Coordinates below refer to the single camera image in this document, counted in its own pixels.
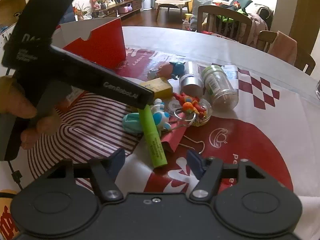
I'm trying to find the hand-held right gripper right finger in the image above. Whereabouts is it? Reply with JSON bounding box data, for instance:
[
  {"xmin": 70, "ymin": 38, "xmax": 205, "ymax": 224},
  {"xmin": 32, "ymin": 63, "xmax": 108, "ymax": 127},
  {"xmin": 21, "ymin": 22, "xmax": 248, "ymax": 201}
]
[{"xmin": 186, "ymin": 149, "xmax": 272, "ymax": 202}]

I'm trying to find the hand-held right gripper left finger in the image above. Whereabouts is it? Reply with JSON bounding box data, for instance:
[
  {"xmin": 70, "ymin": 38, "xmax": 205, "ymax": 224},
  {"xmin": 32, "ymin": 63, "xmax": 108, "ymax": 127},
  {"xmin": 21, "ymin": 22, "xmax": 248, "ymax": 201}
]
[{"xmin": 46, "ymin": 148, "xmax": 125, "ymax": 204}]

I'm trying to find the teal egg-shaped toy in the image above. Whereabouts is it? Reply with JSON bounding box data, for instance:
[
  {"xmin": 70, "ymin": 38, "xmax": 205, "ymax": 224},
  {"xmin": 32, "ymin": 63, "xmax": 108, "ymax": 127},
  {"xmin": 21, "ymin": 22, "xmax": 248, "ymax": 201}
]
[{"xmin": 122, "ymin": 112, "xmax": 146, "ymax": 135}]

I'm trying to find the labelled green glue tube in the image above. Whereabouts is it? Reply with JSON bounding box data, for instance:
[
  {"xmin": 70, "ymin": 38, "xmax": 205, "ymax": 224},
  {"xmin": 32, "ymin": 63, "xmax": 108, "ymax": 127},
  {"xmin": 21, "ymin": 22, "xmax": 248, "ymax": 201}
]
[{"xmin": 139, "ymin": 104, "xmax": 167, "ymax": 168}]

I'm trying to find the white and blue toy figure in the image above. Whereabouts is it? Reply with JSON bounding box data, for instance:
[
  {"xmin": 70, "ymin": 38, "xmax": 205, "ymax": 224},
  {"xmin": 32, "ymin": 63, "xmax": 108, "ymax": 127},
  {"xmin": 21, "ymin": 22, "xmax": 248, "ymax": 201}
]
[{"xmin": 149, "ymin": 98, "xmax": 173, "ymax": 133}]

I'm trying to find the red and white cardboard box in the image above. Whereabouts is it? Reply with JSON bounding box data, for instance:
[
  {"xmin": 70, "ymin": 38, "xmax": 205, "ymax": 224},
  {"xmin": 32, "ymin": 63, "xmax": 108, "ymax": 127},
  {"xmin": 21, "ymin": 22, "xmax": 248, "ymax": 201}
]
[{"xmin": 59, "ymin": 17, "xmax": 127, "ymax": 70}]

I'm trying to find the clear jar with green lid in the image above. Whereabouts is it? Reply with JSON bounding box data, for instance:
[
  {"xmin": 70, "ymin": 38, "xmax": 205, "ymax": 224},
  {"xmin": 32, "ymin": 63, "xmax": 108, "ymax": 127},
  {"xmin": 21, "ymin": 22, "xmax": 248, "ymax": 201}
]
[{"xmin": 202, "ymin": 65, "xmax": 238, "ymax": 110}]

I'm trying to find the small yellow box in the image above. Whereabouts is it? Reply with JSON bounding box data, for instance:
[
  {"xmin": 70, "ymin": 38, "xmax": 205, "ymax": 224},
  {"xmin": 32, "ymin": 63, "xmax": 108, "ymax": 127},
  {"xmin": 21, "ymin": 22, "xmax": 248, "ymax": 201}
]
[{"xmin": 139, "ymin": 77, "xmax": 173, "ymax": 100}]

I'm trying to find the pig doll with blue hat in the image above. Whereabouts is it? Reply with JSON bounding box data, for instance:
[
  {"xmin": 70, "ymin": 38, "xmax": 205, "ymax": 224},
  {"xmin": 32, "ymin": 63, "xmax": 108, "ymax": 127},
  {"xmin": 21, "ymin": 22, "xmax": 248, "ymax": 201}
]
[{"xmin": 147, "ymin": 61, "xmax": 186, "ymax": 81}]

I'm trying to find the person's left hand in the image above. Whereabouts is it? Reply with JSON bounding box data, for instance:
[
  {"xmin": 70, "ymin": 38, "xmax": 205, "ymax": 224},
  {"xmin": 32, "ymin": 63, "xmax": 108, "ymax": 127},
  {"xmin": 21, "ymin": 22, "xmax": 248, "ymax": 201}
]
[{"xmin": 0, "ymin": 76, "xmax": 62, "ymax": 150}]

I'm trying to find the red paper envelope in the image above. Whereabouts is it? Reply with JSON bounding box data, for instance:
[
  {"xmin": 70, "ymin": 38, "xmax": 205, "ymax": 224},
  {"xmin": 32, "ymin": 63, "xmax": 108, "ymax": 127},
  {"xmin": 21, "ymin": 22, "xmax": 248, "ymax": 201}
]
[{"xmin": 160, "ymin": 112, "xmax": 187, "ymax": 153}]

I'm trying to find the clear round toy case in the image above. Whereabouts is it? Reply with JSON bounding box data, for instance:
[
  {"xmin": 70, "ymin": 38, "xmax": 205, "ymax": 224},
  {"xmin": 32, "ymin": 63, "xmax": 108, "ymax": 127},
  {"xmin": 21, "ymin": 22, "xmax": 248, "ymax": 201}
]
[{"xmin": 175, "ymin": 97, "xmax": 213, "ymax": 128}]

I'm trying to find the red and orange toy figure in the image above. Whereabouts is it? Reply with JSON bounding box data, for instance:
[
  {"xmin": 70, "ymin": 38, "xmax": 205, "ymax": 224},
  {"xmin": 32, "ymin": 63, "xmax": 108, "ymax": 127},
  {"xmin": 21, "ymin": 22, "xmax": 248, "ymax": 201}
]
[{"xmin": 173, "ymin": 92, "xmax": 207, "ymax": 118}]

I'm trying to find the clear plastic disc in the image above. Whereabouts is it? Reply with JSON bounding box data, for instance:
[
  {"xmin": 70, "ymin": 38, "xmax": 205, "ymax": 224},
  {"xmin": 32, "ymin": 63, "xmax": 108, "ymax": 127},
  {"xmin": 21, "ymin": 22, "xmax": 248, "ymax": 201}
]
[{"xmin": 167, "ymin": 101, "xmax": 183, "ymax": 113}]

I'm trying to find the wooden media cabinet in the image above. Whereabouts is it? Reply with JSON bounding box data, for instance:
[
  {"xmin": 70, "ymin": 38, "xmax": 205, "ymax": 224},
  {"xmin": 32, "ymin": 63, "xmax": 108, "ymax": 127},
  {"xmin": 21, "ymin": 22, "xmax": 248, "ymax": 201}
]
[{"xmin": 90, "ymin": 0, "xmax": 142, "ymax": 18}]

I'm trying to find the yellow and red cloth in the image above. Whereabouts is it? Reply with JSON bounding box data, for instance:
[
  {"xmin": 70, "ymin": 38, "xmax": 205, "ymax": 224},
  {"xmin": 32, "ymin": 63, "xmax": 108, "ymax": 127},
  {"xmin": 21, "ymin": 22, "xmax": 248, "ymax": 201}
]
[{"xmin": 0, "ymin": 189, "xmax": 19, "ymax": 240}]

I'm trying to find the round wooden coffee table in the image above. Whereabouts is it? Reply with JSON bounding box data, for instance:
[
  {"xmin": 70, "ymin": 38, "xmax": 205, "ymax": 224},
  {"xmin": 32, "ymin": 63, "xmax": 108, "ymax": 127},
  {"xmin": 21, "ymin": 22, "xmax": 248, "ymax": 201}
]
[{"xmin": 154, "ymin": 0, "xmax": 192, "ymax": 22}]

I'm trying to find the pink towel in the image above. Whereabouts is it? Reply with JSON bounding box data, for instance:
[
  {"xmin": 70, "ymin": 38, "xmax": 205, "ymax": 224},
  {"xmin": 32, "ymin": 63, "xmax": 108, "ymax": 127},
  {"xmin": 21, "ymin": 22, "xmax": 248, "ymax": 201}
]
[{"xmin": 267, "ymin": 31, "xmax": 298, "ymax": 65}]

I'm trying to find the wooden slatted chair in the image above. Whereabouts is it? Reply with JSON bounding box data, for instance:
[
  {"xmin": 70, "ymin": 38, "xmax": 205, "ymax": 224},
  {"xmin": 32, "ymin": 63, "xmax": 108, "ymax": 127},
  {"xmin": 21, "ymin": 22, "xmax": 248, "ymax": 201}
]
[{"xmin": 197, "ymin": 4, "xmax": 253, "ymax": 43}]

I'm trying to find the white plastic bag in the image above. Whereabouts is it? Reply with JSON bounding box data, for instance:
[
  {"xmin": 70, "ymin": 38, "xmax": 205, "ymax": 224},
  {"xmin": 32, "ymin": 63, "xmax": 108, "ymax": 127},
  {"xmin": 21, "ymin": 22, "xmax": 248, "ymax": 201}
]
[{"xmin": 189, "ymin": 0, "xmax": 213, "ymax": 30}]

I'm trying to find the sofa with piled clothes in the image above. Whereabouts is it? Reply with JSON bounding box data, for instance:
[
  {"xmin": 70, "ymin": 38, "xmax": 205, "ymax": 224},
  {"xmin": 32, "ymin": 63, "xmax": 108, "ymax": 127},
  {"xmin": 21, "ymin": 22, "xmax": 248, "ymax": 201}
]
[{"xmin": 212, "ymin": 0, "xmax": 275, "ymax": 49}]

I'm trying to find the thin wire hook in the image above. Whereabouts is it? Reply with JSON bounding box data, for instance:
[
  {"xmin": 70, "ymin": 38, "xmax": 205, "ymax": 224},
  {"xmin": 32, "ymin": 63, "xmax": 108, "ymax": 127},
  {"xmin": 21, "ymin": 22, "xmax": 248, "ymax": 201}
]
[{"xmin": 178, "ymin": 135, "xmax": 206, "ymax": 156}]

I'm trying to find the metal key ring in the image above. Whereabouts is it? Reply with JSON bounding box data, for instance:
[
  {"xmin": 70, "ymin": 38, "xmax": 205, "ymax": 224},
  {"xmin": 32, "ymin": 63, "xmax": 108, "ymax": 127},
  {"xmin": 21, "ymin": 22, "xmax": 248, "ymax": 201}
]
[{"xmin": 172, "ymin": 109, "xmax": 198, "ymax": 126}]

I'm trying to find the wooden wall shelf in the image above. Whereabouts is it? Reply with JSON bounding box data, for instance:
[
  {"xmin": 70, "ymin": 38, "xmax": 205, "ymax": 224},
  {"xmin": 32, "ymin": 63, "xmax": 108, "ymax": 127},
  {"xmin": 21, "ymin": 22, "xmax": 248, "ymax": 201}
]
[{"xmin": 0, "ymin": 0, "xmax": 27, "ymax": 32}]

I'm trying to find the black cable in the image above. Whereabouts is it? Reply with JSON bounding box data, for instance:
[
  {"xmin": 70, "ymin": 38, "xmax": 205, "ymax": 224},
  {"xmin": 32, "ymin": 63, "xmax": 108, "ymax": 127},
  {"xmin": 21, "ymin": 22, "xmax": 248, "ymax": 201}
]
[{"xmin": 8, "ymin": 159, "xmax": 23, "ymax": 191}]

